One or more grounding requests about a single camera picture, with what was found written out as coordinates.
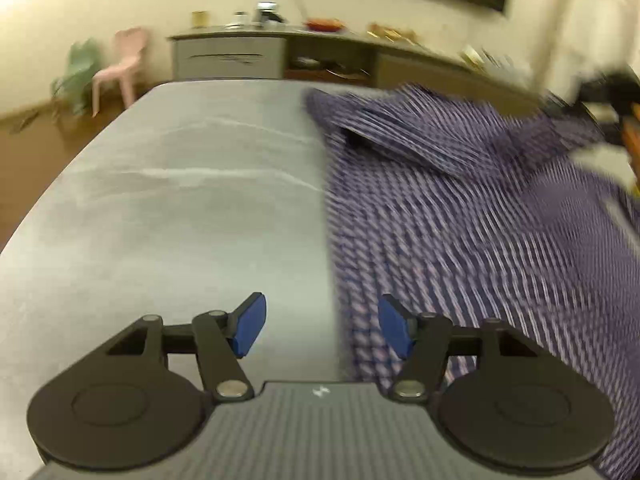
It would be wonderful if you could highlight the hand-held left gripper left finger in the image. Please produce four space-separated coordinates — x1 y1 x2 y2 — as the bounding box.
106 291 267 402

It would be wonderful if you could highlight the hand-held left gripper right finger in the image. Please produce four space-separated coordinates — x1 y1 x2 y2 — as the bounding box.
377 294 538 402

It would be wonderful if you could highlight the blue plaid shirt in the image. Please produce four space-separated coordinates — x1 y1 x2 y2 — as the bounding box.
305 84 640 478

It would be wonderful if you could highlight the white lace cover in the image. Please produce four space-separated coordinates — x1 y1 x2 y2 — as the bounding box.
530 0 626 96

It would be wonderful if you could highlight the long grey television cabinet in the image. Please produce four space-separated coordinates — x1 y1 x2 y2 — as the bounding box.
167 25 541 106

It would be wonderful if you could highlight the pink plastic chair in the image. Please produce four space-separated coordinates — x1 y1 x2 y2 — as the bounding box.
91 27 151 118

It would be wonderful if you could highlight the red fruit plate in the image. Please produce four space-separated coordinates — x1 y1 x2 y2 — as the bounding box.
305 17 347 32

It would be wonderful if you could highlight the small wooden board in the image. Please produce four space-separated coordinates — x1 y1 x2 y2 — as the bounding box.
10 110 38 133

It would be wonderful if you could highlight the green plastic chair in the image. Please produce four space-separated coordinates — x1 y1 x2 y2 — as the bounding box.
50 39 101 116

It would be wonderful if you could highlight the black handheld device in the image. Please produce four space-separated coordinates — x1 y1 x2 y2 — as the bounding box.
252 2 286 28

